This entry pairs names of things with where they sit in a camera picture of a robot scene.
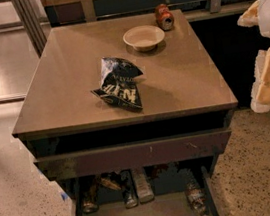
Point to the silver can in drawer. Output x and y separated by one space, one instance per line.
143 188

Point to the open middle drawer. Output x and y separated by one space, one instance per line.
169 186

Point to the blue chip bag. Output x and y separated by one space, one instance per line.
118 87

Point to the can in drawer left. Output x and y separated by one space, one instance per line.
88 189

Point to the blue tape piece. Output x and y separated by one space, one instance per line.
64 196

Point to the brown snack bag in drawer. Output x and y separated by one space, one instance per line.
110 183

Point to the grey drawer cabinet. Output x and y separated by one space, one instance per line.
129 111

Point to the red soda can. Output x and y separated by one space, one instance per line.
164 17

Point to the dark can in drawer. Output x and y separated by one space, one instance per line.
128 191

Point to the closed top drawer front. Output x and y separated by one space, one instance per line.
79 164

